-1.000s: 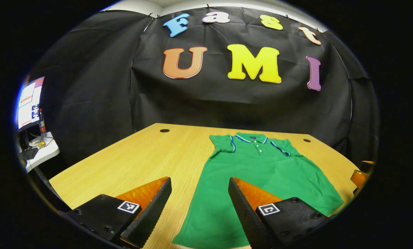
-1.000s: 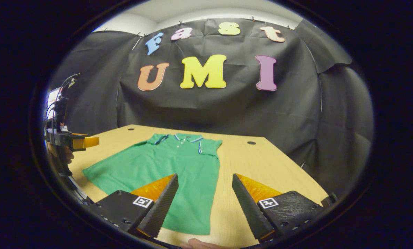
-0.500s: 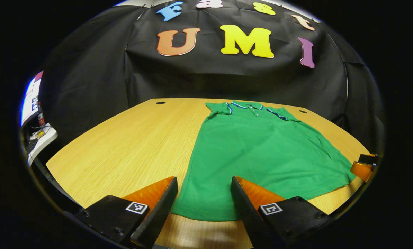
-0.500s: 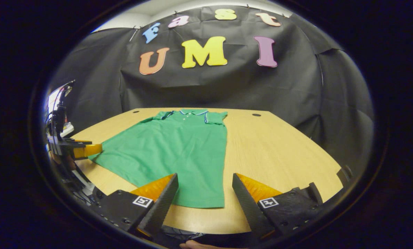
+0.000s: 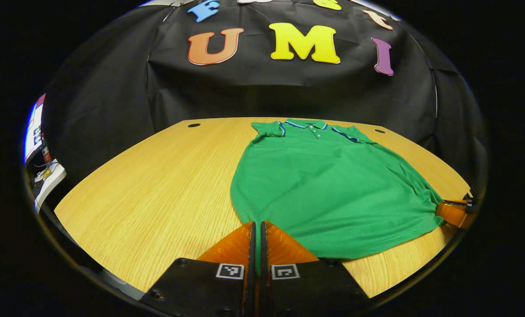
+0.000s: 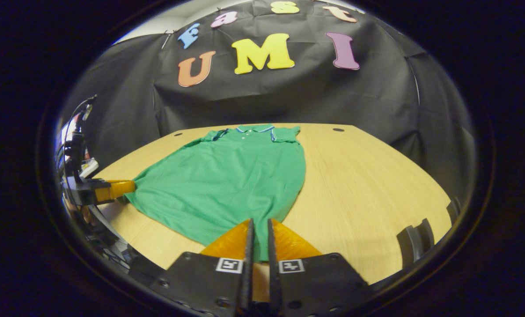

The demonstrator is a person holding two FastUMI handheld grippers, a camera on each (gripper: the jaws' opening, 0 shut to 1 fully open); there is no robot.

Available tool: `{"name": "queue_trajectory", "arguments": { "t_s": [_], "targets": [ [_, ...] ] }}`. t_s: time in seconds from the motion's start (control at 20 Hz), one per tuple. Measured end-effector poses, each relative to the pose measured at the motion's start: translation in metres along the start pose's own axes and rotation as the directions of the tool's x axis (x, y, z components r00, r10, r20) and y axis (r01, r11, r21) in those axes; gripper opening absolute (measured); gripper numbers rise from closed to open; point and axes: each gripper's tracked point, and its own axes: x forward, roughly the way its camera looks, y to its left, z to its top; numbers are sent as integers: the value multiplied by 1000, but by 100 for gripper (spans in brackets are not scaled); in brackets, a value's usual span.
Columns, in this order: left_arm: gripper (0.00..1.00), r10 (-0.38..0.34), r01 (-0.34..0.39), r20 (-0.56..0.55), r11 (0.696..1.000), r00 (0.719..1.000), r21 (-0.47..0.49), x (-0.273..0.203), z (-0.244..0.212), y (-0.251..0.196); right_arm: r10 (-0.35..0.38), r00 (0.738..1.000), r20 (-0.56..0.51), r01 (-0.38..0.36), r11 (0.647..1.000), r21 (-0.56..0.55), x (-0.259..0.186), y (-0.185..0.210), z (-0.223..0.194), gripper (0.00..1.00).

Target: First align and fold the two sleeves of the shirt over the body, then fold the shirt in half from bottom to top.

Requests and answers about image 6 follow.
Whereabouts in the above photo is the green T-shirt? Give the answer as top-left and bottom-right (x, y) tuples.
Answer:
(124, 125), (307, 262)

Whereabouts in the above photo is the black backdrop cloth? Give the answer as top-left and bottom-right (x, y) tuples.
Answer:
(62, 0), (476, 190)

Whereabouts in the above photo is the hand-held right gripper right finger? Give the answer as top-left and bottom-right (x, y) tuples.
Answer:
(268, 219), (373, 317)

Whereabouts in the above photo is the dark grey chair part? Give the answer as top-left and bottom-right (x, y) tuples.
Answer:
(397, 219), (435, 270)

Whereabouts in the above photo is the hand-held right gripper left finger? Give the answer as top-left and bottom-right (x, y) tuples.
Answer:
(150, 219), (255, 317)

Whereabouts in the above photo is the black stand with cable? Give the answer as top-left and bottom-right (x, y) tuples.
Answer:
(60, 95), (98, 179)

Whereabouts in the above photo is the white side table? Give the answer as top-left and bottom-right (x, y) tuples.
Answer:
(81, 158), (100, 177)

